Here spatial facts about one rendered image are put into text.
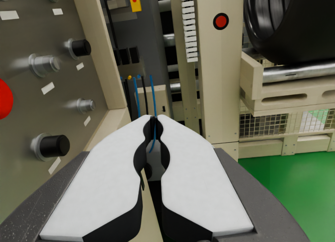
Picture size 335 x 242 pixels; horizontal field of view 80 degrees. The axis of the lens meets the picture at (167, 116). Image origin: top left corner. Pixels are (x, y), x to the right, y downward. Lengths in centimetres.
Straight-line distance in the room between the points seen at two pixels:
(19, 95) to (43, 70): 5
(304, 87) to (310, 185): 102
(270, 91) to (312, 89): 11
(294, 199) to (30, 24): 148
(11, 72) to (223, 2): 54
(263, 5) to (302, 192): 111
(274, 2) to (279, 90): 50
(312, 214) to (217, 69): 106
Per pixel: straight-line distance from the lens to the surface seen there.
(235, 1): 67
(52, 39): 40
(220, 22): 66
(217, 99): 73
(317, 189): 162
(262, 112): 68
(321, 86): 72
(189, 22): 66
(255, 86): 62
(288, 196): 152
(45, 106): 35
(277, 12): 105
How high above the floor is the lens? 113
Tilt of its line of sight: 29 degrees down
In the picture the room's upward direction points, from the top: 9 degrees counter-clockwise
